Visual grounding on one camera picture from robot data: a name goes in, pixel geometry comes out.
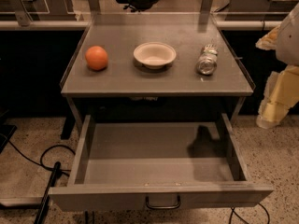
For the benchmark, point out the silver soda can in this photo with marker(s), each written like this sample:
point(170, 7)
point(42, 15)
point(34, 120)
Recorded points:
point(207, 62)

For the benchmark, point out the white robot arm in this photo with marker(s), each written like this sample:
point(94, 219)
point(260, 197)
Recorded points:
point(287, 50)

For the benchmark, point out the orange fruit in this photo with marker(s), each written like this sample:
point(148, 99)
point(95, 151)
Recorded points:
point(96, 58)

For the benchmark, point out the grey cabinet table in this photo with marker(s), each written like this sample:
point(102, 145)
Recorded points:
point(120, 34)

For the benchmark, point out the open grey top drawer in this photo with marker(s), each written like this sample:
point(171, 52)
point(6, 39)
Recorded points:
point(117, 165)

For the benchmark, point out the white paper bowl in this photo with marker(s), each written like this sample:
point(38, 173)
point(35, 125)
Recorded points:
point(154, 55)

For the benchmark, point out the black drawer handle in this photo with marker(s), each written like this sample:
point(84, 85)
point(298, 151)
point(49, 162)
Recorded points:
point(163, 204)

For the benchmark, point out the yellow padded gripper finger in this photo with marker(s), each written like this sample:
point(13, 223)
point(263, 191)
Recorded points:
point(281, 93)
point(268, 41)

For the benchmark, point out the black pole on floor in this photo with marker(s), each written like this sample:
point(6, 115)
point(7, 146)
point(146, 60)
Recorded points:
point(43, 207)

